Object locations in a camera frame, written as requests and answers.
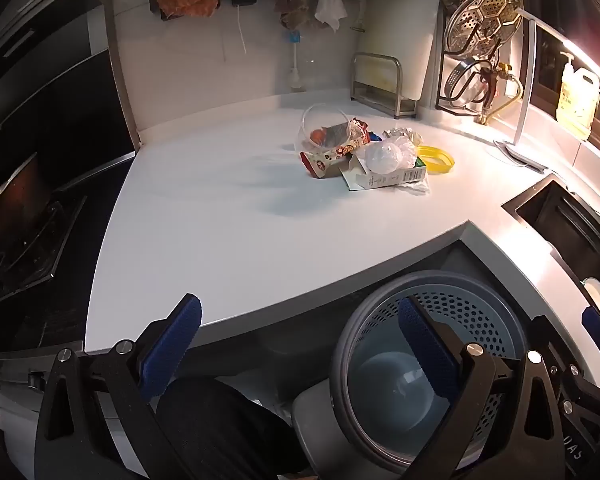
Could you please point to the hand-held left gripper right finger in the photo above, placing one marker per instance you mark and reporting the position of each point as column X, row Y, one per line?
column 427, row 345

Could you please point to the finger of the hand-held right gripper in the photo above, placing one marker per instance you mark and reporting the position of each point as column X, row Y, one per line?
column 599, row 327

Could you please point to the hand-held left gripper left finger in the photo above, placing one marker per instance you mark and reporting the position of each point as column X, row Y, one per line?
column 172, row 345

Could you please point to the grey perforated trash bin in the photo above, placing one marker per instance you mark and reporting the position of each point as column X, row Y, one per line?
column 380, row 380

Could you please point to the clear plastic bag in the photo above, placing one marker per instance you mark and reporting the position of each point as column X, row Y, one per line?
column 385, row 155

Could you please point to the red snack wrapper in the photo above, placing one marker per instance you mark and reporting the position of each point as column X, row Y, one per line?
column 330, row 157

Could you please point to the silver foil wrapper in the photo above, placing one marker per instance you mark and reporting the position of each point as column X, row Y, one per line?
column 402, row 135

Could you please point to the clear plastic cup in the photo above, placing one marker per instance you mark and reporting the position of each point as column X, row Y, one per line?
column 314, row 117

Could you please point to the white cup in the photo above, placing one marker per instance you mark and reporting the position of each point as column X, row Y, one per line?
column 595, row 292

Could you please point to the person's black trouser leg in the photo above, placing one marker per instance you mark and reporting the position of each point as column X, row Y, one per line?
column 220, row 430

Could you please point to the black kitchen sink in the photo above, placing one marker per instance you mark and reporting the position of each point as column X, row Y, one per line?
column 575, row 230

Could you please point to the small clear plastic wrapper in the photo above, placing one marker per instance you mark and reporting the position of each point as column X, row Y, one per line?
column 412, row 188

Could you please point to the white carton box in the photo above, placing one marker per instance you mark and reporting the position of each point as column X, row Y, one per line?
column 385, row 180

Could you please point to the white cabinet front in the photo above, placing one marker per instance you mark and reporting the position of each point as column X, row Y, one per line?
column 5, row 400

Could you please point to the black gas stove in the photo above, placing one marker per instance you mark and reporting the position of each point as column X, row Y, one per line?
column 25, row 230

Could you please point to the yellow detergent bottle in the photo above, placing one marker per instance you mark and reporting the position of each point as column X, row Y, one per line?
column 577, row 100

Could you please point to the brass gas pipe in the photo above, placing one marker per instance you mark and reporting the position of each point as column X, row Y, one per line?
column 505, row 102

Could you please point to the white desk lamp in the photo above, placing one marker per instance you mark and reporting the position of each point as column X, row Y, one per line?
column 527, row 85

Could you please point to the metal cutting board stand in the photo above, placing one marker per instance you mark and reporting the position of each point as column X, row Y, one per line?
column 397, row 80

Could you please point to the black range hood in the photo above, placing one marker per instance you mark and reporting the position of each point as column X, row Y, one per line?
column 45, row 75

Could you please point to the white cutting board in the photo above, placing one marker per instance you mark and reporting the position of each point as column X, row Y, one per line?
column 405, row 25

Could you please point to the perforated steamer plate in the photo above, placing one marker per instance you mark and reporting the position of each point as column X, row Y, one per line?
column 485, row 20

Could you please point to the hanging peeler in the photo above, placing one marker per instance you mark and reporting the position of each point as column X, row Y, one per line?
column 360, row 15

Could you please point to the white cloth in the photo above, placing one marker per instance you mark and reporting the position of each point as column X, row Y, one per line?
column 330, row 7

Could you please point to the brown cloth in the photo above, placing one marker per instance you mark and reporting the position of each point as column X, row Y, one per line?
column 290, row 5

